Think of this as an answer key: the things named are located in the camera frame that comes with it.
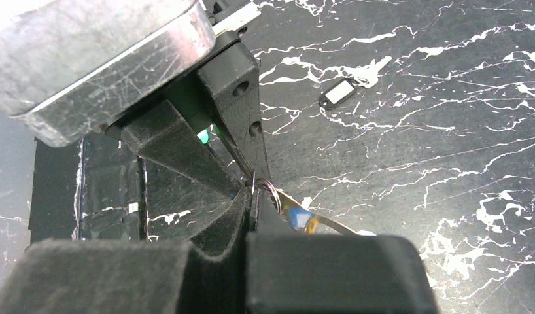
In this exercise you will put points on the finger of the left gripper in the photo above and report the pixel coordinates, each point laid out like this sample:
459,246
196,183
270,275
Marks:
230,76
166,134

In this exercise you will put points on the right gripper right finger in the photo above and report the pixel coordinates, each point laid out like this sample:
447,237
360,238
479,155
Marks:
291,272

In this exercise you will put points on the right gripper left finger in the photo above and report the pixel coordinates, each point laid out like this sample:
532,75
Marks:
203,274

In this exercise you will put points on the blue tag key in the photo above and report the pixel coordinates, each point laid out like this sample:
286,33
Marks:
298,217

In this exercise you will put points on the white tag key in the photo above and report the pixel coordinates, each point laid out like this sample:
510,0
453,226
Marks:
366,77

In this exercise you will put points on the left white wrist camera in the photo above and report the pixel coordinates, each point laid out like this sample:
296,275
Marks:
69,67

